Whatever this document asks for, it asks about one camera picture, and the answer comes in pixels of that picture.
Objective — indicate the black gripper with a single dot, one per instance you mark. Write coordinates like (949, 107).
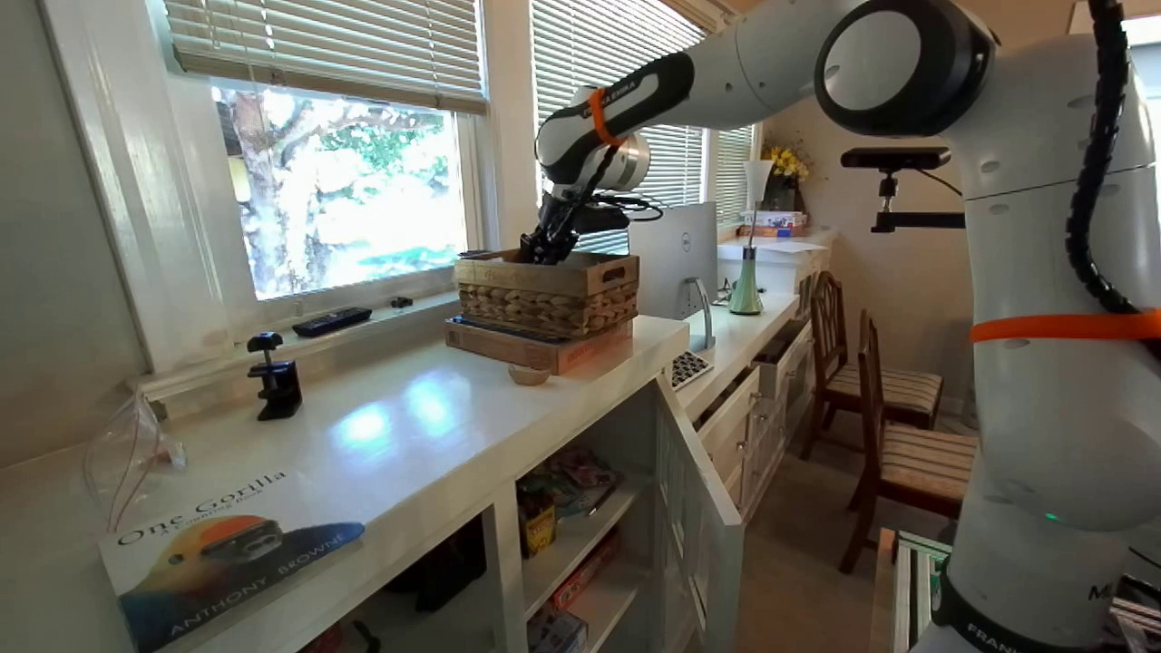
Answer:
(574, 203)

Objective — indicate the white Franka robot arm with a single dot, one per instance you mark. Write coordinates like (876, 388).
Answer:
(1065, 460)

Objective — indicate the woven wicker basket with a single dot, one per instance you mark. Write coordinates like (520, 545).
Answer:
(544, 296)

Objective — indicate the flat black remote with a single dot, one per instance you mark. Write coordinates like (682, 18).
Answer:
(331, 322)

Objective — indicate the wooden board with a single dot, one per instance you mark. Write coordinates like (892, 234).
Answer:
(538, 348)

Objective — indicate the silver computer monitor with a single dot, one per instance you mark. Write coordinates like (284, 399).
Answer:
(673, 267)

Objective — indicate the small round brown object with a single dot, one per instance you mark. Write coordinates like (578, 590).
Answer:
(527, 375)

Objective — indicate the small black object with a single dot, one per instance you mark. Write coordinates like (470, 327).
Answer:
(400, 304)

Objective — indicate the white computer keyboard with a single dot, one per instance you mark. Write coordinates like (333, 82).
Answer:
(690, 367)

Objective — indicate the narrow white window blind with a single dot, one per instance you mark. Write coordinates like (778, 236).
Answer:
(729, 168)

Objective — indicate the pale green bottle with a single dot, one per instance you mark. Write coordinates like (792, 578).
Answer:
(743, 287)

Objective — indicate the tall white window blind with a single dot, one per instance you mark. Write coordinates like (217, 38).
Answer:
(567, 38)

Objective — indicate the pink box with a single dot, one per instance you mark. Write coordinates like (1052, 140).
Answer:
(781, 221)

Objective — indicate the stack of shelf books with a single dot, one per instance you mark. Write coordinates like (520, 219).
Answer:
(578, 481)

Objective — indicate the yellow flowers in vase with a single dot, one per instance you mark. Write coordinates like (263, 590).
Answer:
(784, 168)

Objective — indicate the yellow box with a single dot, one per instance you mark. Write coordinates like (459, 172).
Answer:
(538, 529)

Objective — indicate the wide white window blind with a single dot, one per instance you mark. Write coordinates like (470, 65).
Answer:
(326, 47)

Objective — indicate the wooden slat chair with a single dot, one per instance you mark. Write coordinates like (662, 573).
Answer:
(836, 348)
(908, 467)

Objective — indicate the white shelf cabinet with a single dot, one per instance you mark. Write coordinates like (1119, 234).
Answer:
(503, 566)

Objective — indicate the white cabinet door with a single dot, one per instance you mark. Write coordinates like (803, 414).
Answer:
(700, 532)

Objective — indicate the clear plastic holder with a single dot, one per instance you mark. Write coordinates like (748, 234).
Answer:
(143, 439)

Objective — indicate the bird cover book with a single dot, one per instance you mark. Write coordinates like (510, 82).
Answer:
(223, 562)

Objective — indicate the green framed panel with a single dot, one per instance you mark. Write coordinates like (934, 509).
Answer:
(916, 591)

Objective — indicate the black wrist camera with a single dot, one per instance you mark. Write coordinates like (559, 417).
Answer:
(603, 215)

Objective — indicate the black clamp mount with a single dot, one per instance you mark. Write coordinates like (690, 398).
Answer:
(276, 386)

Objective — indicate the black stereo camera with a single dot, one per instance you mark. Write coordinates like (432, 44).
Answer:
(892, 157)

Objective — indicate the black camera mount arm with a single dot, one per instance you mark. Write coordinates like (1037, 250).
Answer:
(919, 221)

